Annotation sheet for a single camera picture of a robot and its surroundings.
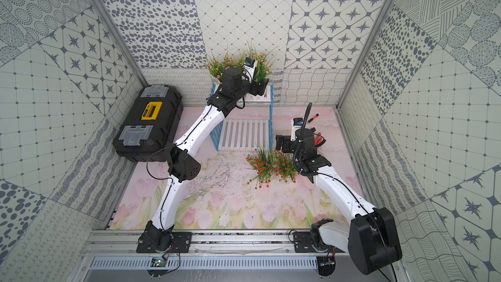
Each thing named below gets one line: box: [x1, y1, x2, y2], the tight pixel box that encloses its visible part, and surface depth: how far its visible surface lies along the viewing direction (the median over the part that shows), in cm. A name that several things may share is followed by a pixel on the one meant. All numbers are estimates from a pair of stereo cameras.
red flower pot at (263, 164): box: [245, 148, 274, 190], surface depth 82 cm
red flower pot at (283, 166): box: [272, 150, 299, 183], surface depth 81 cm
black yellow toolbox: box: [112, 84, 184, 163], surface depth 95 cm
